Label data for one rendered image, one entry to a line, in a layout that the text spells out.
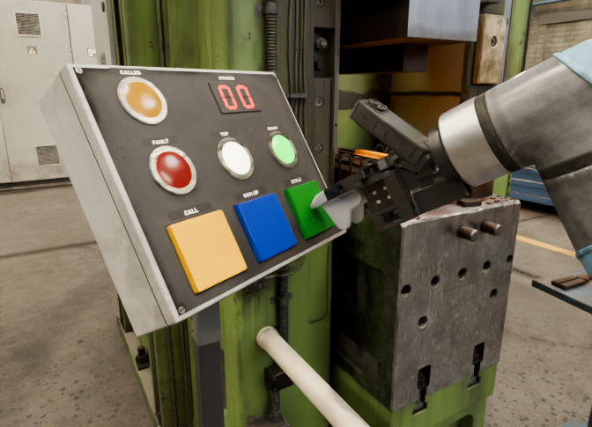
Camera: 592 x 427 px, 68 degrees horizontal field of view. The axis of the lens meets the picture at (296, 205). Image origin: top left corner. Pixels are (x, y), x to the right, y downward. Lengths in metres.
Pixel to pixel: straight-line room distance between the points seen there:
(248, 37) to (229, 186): 0.42
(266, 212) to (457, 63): 0.87
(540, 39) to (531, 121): 9.28
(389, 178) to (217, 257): 0.22
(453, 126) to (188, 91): 0.31
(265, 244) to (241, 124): 0.17
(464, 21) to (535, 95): 0.60
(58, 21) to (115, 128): 5.60
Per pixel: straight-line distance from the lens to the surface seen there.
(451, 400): 1.27
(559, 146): 0.47
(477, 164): 0.49
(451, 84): 1.32
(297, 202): 0.61
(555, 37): 9.63
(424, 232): 0.95
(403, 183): 0.54
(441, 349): 1.14
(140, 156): 0.49
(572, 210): 0.49
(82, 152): 0.51
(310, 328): 1.12
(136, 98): 0.52
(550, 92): 0.47
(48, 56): 6.04
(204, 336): 0.71
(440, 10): 1.00
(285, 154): 0.64
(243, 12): 0.90
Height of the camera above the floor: 1.18
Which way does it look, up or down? 15 degrees down
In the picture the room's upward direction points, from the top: straight up
